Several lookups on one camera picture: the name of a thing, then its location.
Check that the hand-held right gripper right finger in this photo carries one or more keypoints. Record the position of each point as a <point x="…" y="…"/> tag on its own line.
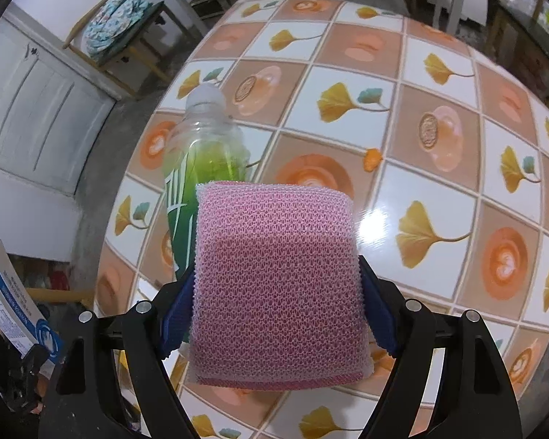
<point x="379" y="315"/>

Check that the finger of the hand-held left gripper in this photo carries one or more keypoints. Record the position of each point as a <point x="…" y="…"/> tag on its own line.
<point x="20" y="379"/>

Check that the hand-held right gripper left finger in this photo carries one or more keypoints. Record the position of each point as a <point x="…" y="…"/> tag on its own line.
<point x="178" y="320"/>

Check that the blue cling film box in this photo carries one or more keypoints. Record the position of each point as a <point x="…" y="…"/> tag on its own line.
<point x="9" y="292"/>

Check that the pink mesh sponge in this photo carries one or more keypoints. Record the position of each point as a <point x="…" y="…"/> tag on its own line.
<point x="274" y="283"/>

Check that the small wooden chair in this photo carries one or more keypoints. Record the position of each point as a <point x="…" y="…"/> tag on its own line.
<point x="50" y="293"/>

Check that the patterned tablecloth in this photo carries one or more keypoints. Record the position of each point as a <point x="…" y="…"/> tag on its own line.
<point x="430" y="192"/>

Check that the green dish soap bottle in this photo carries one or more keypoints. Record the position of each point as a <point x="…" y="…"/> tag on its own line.
<point x="201" y="155"/>

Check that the white panelled door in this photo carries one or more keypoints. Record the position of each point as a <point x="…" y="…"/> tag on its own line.
<point x="36" y="114"/>

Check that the wooden chair with cushion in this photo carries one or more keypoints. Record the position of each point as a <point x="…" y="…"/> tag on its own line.
<point x="137" y="55"/>

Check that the floral cushion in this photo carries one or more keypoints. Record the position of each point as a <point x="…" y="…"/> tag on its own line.
<point x="114" y="23"/>

